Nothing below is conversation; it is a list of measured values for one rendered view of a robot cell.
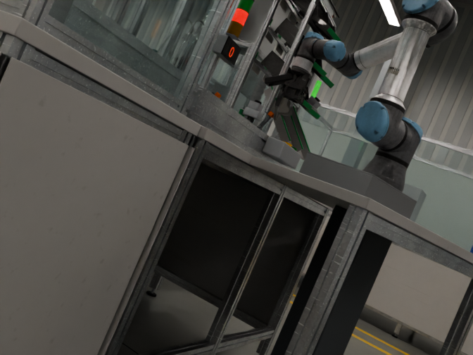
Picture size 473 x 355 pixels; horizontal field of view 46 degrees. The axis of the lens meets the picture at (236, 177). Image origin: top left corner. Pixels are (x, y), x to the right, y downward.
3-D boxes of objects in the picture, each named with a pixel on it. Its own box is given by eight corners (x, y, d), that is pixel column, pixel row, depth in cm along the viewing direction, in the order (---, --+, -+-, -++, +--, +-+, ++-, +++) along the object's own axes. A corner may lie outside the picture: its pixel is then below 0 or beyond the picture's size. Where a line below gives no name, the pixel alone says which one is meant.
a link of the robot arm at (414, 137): (415, 168, 187) (432, 132, 187) (395, 155, 179) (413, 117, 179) (387, 160, 197) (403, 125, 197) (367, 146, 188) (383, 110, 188)
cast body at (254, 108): (260, 121, 220) (267, 105, 220) (256, 118, 216) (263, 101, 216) (242, 115, 223) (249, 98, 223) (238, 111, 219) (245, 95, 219)
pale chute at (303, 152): (303, 160, 259) (312, 156, 257) (291, 152, 248) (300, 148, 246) (286, 110, 270) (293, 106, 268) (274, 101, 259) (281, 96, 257)
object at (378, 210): (500, 277, 195) (502, 270, 195) (365, 208, 136) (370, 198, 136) (348, 215, 248) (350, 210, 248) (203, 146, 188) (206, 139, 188)
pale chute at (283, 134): (294, 153, 245) (303, 148, 243) (281, 144, 234) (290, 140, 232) (276, 101, 256) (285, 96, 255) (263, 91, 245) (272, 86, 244)
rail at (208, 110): (286, 179, 227) (297, 155, 227) (188, 121, 146) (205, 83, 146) (275, 174, 229) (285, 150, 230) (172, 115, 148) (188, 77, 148)
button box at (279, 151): (295, 169, 211) (302, 154, 211) (279, 158, 192) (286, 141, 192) (279, 163, 214) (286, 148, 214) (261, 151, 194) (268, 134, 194)
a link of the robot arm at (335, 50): (355, 51, 208) (333, 48, 216) (338, 36, 201) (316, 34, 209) (346, 70, 208) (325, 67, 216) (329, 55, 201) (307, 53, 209)
